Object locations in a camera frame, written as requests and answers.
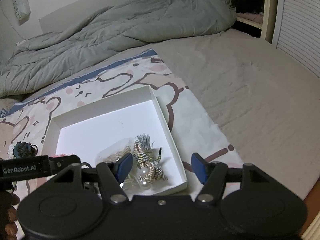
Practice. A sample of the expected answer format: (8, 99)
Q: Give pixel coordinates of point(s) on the beige bed sheet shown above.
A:
(229, 97)

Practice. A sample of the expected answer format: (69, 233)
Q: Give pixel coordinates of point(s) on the white hanging bag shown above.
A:
(21, 9)

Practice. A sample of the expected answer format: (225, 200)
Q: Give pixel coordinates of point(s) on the bear print cloth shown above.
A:
(189, 124)

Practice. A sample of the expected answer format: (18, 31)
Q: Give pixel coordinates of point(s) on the cream wardrobe shelf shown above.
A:
(256, 17)

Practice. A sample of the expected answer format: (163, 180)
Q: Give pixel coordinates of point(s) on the white shallow cardboard box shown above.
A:
(89, 129)

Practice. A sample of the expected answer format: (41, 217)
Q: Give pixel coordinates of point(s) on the dark blue crochet scrunchie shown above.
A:
(22, 150)

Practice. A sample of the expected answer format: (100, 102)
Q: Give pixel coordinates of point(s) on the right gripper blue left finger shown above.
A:
(122, 167)

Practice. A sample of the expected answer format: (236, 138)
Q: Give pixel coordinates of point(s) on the grey quilted comforter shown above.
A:
(51, 57)

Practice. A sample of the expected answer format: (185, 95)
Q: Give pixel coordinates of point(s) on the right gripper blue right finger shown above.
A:
(201, 168)

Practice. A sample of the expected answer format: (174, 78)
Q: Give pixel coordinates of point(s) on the left hand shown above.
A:
(9, 215)

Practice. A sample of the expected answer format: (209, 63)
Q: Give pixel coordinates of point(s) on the pink small hair clip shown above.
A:
(62, 155)

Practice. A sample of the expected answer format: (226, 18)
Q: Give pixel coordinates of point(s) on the clear bag of beige cords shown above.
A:
(112, 154)

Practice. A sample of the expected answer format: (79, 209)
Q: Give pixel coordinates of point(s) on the white louvered door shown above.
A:
(296, 31)

